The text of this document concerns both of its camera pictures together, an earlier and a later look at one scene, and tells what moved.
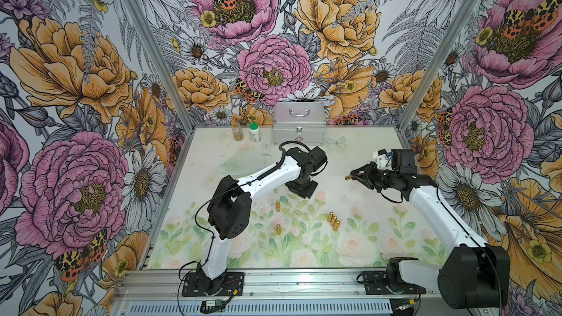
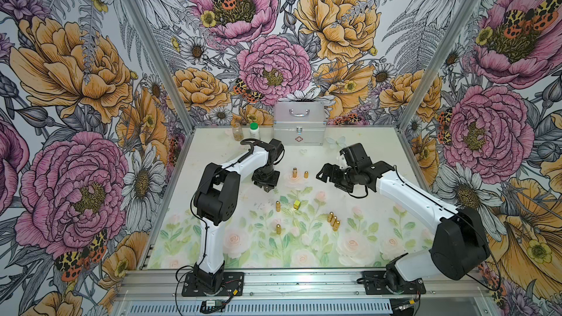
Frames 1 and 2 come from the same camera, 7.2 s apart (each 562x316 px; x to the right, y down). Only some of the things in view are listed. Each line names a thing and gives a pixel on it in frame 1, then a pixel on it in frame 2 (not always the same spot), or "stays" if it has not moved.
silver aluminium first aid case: [301, 121] stays
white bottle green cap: [255, 132] stays
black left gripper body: [301, 186] → [264, 175]
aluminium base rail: [161, 293] stays
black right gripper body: [375, 178] → [345, 179]
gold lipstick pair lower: [335, 223] stays
